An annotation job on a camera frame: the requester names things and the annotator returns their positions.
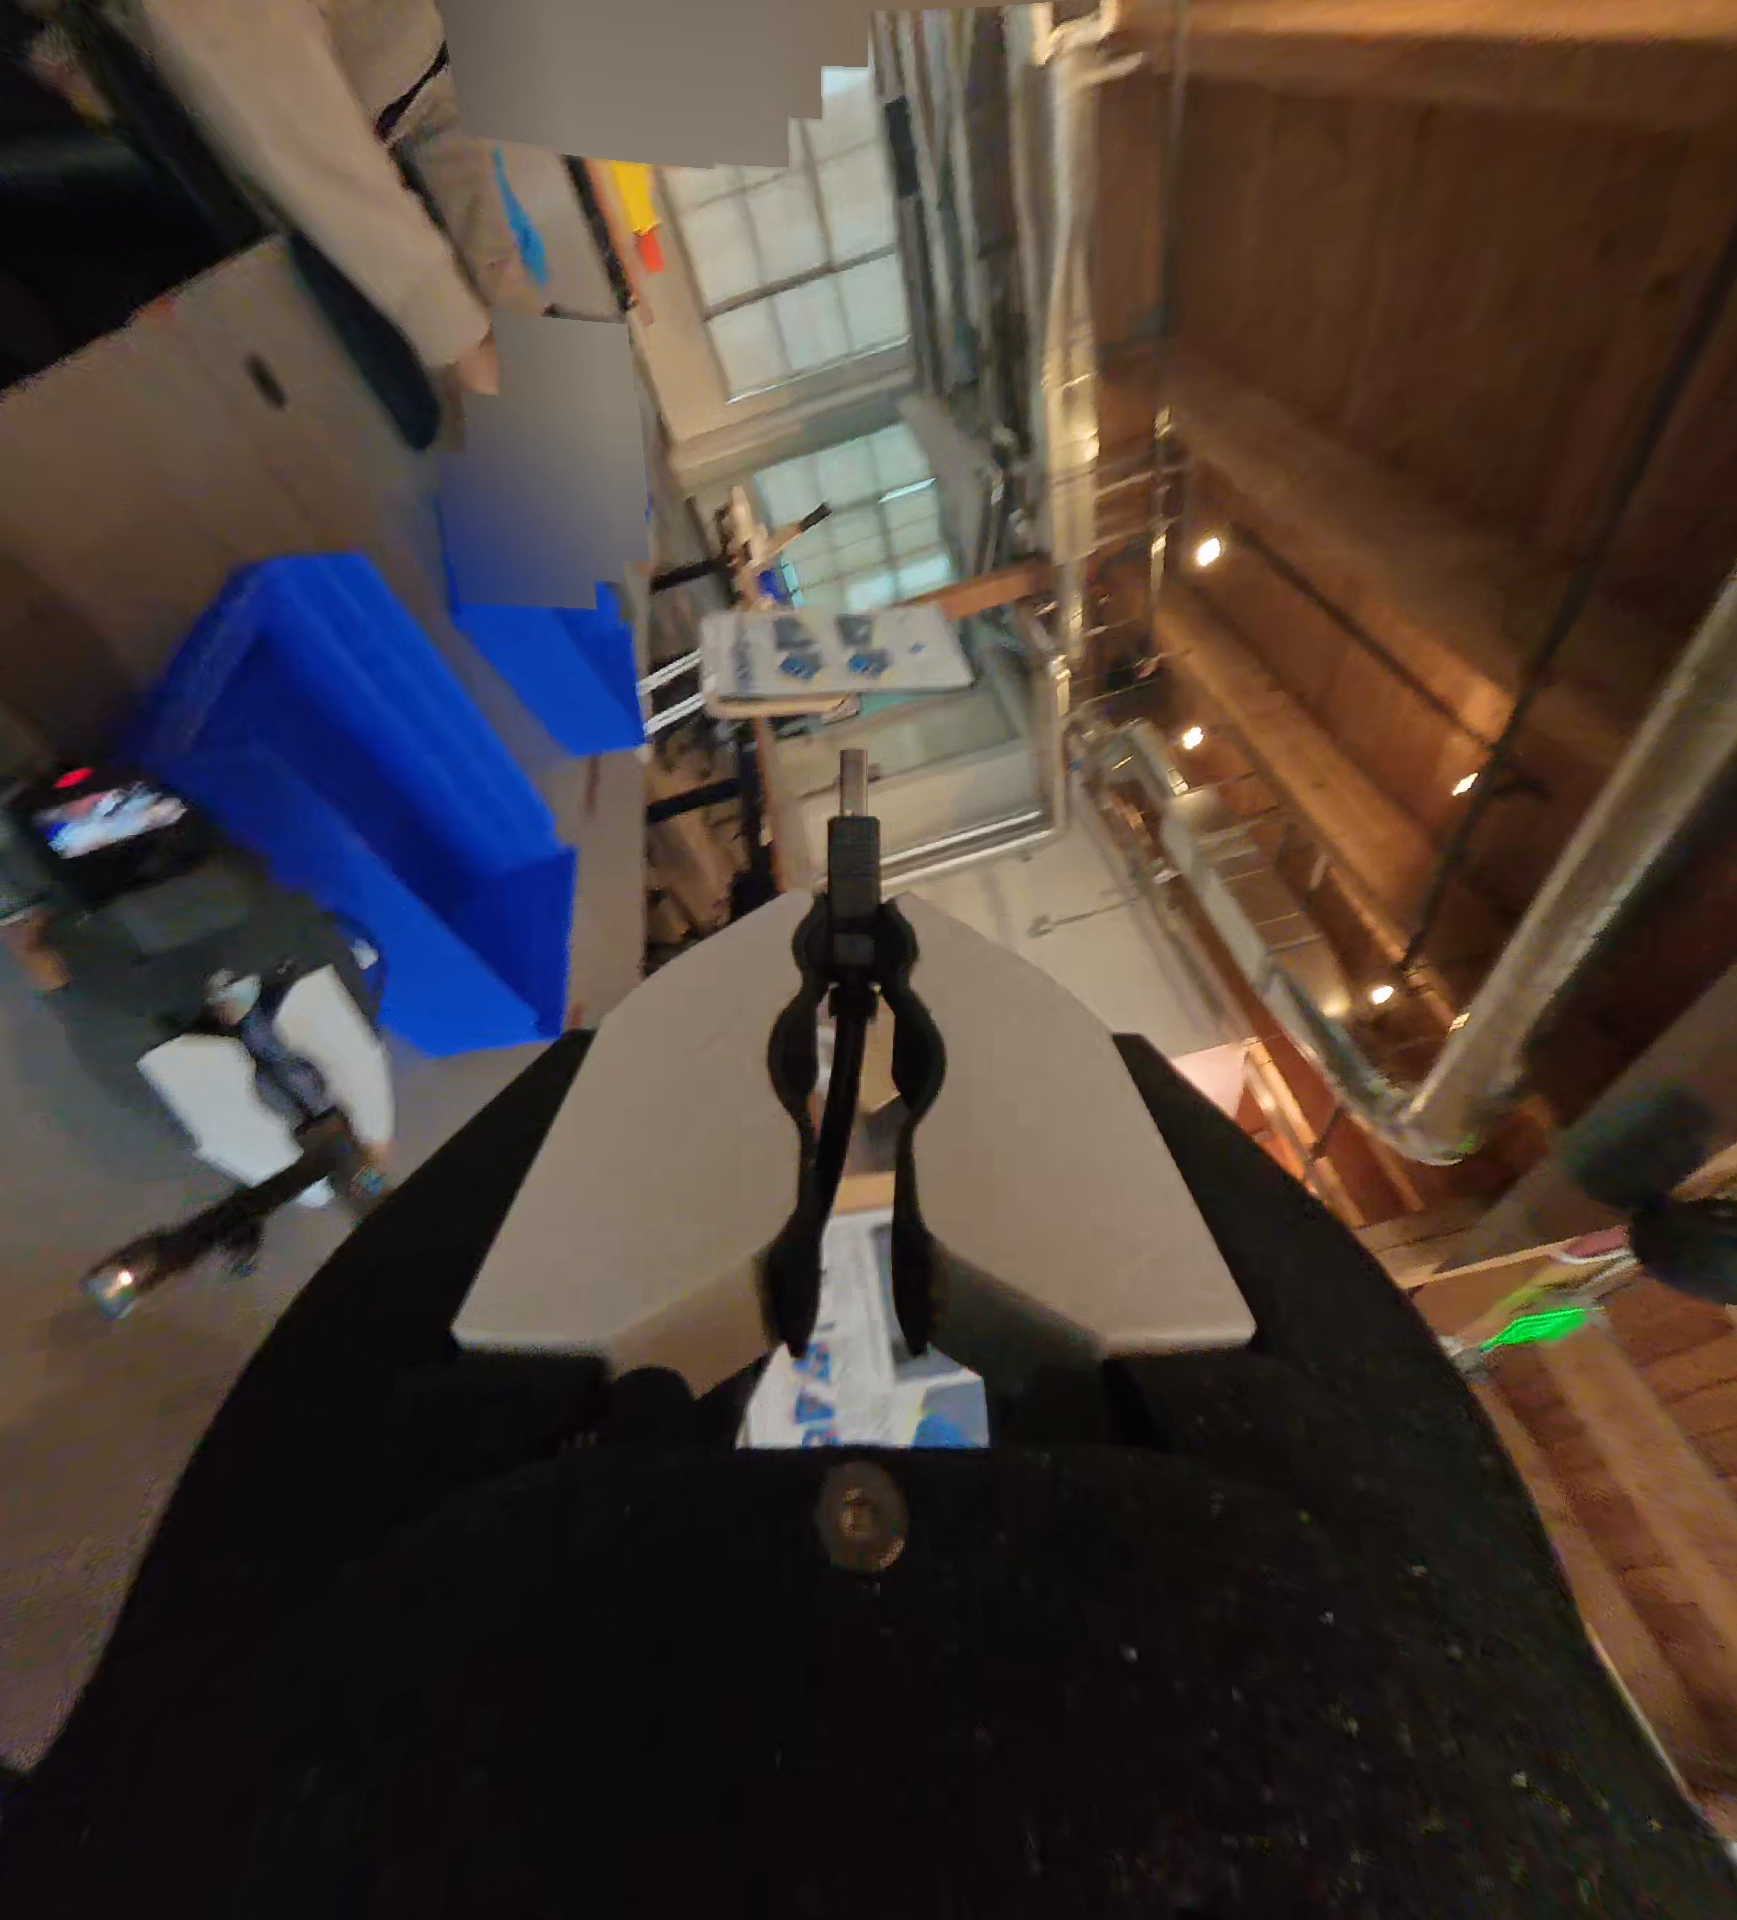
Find shiny metal pipe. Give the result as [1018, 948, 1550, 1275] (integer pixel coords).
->
[1386, 431, 1737, 1169]

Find small blue plastic bin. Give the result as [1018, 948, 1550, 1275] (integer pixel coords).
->
[445, 582, 649, 756]

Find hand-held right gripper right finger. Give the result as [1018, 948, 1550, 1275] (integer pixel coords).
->
[882, 894, 1257, 1368]

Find paned window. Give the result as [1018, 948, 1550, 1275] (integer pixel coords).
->
[662, 116, 912, 403]
[749, 423, 962, 612]

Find black USB cable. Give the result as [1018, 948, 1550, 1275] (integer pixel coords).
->
[785, 750, 888, 1351]

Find grey cardboard box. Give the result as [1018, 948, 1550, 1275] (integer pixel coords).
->
[0, 235, 452, 710]

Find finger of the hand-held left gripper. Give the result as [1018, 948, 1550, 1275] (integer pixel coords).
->
[137, 1025, 308, 1189]
[269, 963, 401, 1160]

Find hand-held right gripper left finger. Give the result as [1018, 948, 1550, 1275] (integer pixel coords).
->
[450, 894, 830, 1389]

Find dark round object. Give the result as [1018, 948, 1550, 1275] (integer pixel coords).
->
[1564, 1088, 1737, 1311]

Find black USB hub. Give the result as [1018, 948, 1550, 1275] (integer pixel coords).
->
[82, 1116, 387, 1325]

